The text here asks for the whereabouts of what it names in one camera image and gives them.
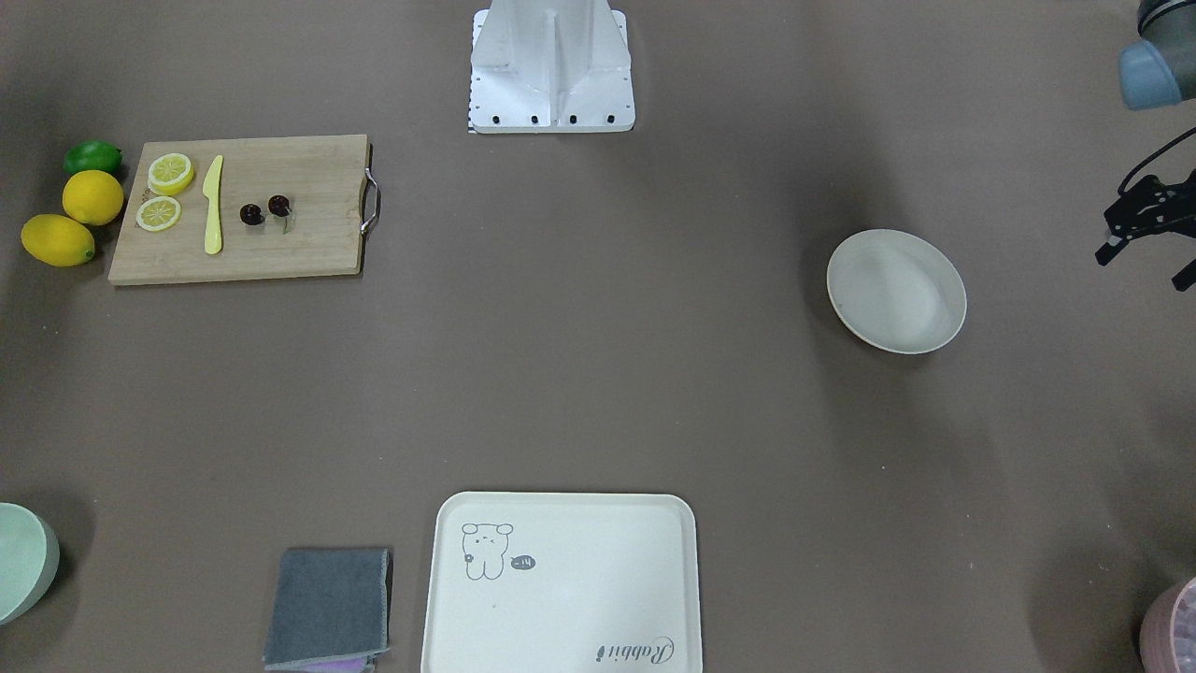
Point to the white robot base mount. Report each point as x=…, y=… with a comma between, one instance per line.
x=550, y=67

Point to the pink bowl with ice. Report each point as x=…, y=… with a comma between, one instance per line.
x=1167, y=633

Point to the lemon slice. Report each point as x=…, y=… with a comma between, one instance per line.
x=158, y=213
x=170, y=174

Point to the green lime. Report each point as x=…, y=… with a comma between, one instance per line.
x=93, y=155

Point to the dark red cherry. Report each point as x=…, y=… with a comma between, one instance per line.
x=251, y=215
x=281, y=211

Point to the wooden cutting board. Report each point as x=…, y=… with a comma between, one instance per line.
x=327, y=178

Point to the cream round plate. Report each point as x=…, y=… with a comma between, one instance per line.
x=896, y=292

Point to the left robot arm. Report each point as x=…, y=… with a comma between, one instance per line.
x=1158, y=70

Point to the mint green bowl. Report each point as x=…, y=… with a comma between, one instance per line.
x=30, y=554

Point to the yellow plastic knife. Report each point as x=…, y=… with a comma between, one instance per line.
x=211, y=189

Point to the cream rabbit tray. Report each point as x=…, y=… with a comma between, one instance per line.
x=564, y=582

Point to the round yellow lemon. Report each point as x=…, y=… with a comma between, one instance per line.
x=93, y=197

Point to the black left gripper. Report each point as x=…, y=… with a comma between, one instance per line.
x=1146, y=213

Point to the grey folded cloth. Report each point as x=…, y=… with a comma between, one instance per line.
x=330, y=611

